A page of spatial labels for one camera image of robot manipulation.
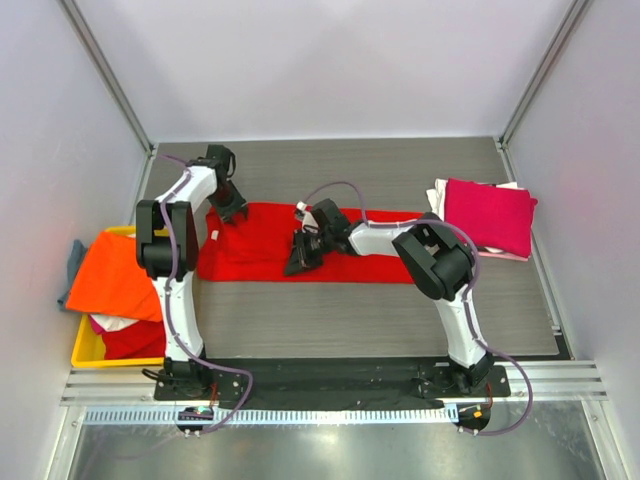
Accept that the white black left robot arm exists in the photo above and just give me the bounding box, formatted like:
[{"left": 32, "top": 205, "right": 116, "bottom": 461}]
[{"left": 135, "top": 144, "right": 249, "bottom": 400}]

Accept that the aluminium frame post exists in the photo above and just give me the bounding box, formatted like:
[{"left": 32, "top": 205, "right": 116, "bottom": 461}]
[
  {"left": 57, "top": 0, "right": 154, "bottom": 157},
  {"left": 495, "top": 0, "right": 593, "bottom": 151}
]

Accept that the left aluminium frame post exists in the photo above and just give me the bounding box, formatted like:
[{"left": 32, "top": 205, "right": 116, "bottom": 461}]
[{"left": 57, "top": 0, "right": 154, "bottom": 157}]

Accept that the orange t-shirt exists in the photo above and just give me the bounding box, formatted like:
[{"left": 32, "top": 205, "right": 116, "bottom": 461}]
[{"left": 66, "top": 231, "right": 162, "bottom": 323}]

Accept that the white slotted cable duct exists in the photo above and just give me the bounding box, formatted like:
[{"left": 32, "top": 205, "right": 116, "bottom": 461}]
[{"left": 83, "top": 404, "right": 459, "bottom": 428}]

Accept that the grey t-shirt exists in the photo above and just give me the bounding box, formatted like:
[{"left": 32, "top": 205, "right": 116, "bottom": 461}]
[{"left": 56, "top": 239, "right": 88, "bottom": 311}]

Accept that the folded black patterned t-shirt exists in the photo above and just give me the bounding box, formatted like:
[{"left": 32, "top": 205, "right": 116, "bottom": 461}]
[{"left": 477, "top": 245, "right": 504, "bottom": 254}]

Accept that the folded pink t-shirt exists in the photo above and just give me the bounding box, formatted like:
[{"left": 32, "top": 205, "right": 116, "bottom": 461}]
[{"left": 478, "top": 251, "right": 529, "bottom": 262}]

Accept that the yellow plastic bin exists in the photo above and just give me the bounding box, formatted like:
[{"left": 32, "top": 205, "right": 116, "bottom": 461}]
[{"left": 68, "top": 226, "right": 164, "bottom": 368}]

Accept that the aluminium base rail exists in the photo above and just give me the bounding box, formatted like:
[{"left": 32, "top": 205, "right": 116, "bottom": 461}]
[{"left": 60, "top": 361, "right": 608, "bottom": 406}]

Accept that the dark red t-shirt in bin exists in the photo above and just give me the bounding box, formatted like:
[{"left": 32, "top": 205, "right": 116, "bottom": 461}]
[{"left": 101, "top": 321, "right": 166, "bottom": 360}]

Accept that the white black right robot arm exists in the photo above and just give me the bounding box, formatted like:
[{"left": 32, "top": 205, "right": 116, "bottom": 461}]
[{"left": 284, "top": 199, "right": 494, "bottom": 396}]

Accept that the right aluminium frame post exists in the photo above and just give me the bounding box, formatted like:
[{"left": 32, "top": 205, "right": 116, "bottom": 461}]
[{"left": 495, "top": 0, "right": 593, "bottom": 151}]

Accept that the folded magenta t-shirt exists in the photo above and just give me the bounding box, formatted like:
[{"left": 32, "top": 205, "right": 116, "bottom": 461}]
[{"left": 444, "top": 178, "right": 538, "bottom": 258}]

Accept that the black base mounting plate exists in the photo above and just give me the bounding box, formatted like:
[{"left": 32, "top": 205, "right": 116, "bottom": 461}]
[{"left": 143, "top": 357, "right": 511, "bottom": 411}]

